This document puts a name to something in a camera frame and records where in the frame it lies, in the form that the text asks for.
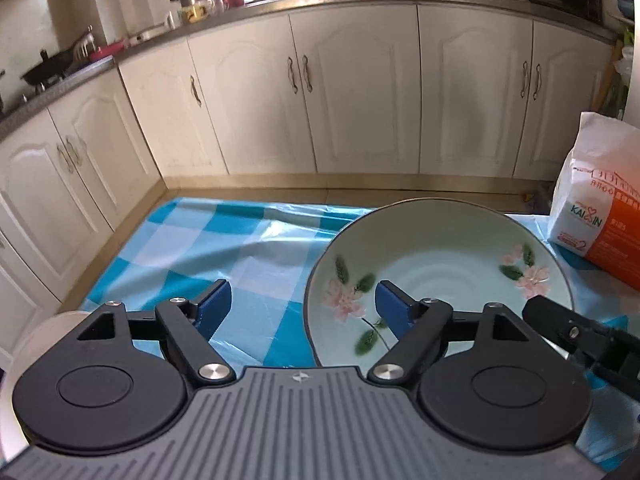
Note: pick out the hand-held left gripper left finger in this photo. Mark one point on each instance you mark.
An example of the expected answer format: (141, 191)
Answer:
(215, 305)

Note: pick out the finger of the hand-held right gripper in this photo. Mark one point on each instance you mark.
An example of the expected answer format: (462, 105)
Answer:
(575, 332)

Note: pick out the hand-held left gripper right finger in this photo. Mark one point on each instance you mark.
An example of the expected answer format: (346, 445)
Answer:
(392, 305)

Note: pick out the floral ceramic bowl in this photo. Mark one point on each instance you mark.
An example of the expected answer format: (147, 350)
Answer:
(440, 260)

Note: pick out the white bowl with pink pattern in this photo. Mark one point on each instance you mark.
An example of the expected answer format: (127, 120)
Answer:
(35, 340)

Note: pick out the blue checkered plastic tablecloth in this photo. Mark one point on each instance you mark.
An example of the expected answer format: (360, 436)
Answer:
(200, 250)

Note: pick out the orange and white tissue pack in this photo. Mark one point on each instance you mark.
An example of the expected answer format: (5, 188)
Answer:
(590, 200)

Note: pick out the cream base cabinets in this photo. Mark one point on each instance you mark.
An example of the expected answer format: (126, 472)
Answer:
(350, 110)

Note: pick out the red frying pan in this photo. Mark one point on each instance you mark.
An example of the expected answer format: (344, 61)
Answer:
(107, 51)

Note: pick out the black wok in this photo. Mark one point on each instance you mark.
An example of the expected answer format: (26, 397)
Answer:
(47, 71)

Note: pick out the yellow mug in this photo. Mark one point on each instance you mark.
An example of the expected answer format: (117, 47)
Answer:
(195, 12)

